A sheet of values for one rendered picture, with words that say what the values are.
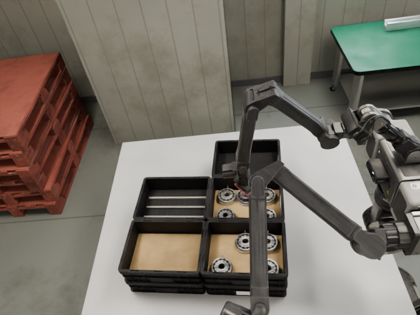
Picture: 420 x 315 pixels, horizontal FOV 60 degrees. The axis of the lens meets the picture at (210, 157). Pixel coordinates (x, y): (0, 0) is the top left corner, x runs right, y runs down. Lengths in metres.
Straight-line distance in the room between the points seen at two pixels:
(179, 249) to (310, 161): 1.06
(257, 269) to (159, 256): 0.87
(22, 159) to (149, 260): 1.54
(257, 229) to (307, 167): 1.31
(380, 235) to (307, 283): 0.82
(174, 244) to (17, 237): 1.90
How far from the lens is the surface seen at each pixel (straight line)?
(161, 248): 1.98
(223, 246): 1.92
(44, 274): 3.24
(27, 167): 3.17
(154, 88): 3.44
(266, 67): 4.29
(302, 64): 4.23
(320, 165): 2.45
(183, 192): 2.17
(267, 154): 2.32
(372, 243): 1.20
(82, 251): 3.20
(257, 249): 1.17
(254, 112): 1.31
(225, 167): 1.67
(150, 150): 2.68
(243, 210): 2.04
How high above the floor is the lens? 2.47
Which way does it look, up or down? 45 degrees down
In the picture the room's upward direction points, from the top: 10 degrees counter-clockwise
